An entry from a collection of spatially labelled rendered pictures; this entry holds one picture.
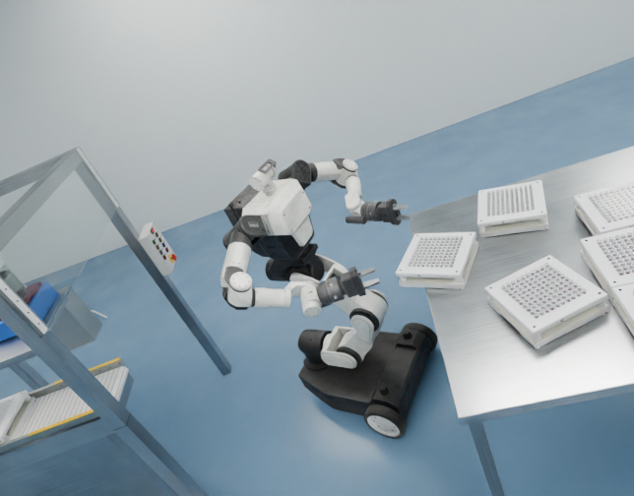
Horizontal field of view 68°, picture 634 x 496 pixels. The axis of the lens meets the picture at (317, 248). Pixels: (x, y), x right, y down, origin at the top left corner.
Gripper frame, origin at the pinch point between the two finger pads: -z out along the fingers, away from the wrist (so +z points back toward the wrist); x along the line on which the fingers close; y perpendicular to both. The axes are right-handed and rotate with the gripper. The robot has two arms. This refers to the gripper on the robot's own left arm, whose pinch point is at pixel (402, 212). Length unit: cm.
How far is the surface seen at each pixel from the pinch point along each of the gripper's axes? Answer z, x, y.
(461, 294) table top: -34.7, 13.0, 29.1
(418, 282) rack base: -18.7, 10.6, 28.9
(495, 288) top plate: -49, 6, 31
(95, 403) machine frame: 69, 3, 123
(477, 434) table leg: -54, 25, 71
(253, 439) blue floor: 82, 99, 80
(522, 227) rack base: -44.6, 10.8, -7.8
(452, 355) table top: -42, 13, 55
